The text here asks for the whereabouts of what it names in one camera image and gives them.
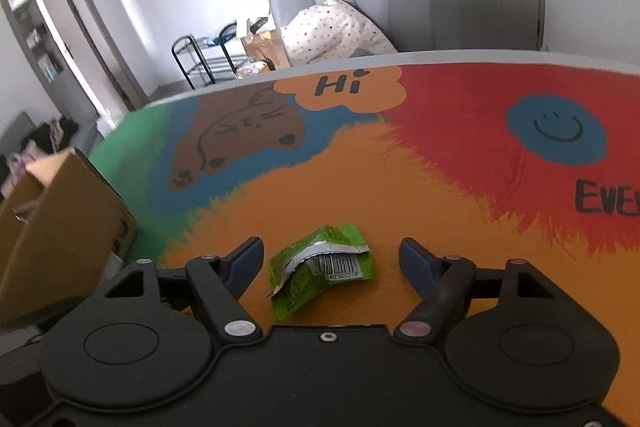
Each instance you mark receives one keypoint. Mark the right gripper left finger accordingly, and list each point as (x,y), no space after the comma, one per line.
(195,306)

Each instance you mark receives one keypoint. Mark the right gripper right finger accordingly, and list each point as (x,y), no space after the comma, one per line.
(462,304)

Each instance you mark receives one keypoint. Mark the green snack packet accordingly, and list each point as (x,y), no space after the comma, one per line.
(326,257)

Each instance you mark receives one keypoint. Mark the colourful cartoon table mat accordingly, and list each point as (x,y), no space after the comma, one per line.
(487,161)

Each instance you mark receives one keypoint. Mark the brown cardboard box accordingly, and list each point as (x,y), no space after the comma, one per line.
(59,227)

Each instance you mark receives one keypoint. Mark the black clothes pile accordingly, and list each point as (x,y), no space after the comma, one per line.
(52,136)

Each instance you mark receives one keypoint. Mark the black shoe rack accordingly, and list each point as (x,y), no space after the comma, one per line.
(207,60)

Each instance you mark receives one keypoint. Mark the grey sofa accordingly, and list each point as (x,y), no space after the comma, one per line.
(86,140)

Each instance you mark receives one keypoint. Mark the brown paper bag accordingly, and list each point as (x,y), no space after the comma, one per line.
(263,42)

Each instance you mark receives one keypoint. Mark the white dotted pillow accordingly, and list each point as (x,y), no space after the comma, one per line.
(332,30)

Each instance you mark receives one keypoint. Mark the open doorway grey frame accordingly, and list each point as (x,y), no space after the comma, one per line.
(75,59)

